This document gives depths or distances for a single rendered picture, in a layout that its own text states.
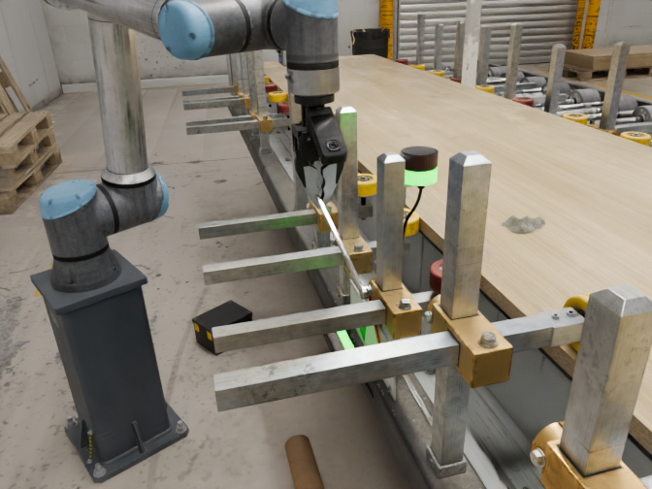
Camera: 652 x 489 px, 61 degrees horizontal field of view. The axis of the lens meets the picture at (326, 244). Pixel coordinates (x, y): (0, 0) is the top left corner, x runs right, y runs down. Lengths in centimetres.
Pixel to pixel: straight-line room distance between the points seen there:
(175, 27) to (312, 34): 22
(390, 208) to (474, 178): 28
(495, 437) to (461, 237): 50
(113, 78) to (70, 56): 750
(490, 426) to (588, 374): 60
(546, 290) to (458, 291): 28
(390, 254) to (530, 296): 23
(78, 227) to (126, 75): 42
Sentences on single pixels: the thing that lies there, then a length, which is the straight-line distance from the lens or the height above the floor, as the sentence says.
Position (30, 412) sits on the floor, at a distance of 232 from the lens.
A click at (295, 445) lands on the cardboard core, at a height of 8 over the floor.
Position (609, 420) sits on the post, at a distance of 52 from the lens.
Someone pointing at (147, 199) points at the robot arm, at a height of 80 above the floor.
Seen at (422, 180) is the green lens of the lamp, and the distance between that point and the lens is 89.
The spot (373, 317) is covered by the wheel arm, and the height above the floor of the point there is 85.
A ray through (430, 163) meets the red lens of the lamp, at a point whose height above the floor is 109.
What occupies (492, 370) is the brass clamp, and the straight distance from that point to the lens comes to 68.
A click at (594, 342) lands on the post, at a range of 49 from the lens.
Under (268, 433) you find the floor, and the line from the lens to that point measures 196.
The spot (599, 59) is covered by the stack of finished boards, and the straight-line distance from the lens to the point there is 855.
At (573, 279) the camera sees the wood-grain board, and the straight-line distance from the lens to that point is 99.
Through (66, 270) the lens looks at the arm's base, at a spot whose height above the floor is 66.
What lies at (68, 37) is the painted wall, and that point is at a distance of 902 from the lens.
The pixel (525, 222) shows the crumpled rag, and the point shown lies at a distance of 116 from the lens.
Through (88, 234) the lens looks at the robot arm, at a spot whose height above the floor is 76.
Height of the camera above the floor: 136
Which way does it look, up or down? 26 degrees down
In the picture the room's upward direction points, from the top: 2 degrees counter-clockwise
